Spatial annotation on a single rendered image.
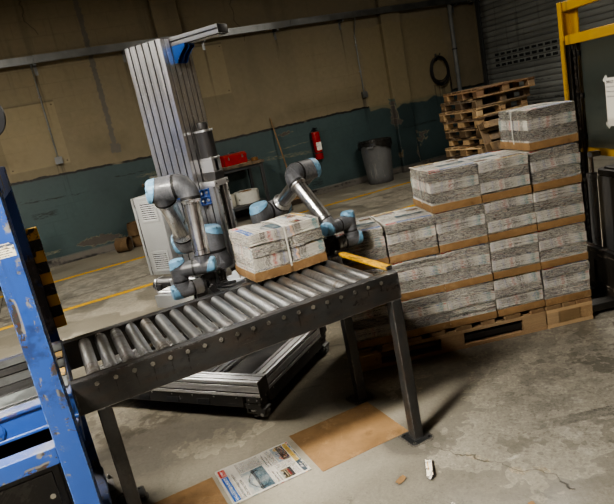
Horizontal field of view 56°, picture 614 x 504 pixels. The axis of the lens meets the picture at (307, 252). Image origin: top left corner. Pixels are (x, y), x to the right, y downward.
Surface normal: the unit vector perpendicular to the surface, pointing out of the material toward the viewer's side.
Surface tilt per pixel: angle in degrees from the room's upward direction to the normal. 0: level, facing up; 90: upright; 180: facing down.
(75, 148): 90
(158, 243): 90
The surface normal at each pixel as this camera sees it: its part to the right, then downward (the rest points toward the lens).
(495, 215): 0.11, 0.22
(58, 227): 0.43, 0.14
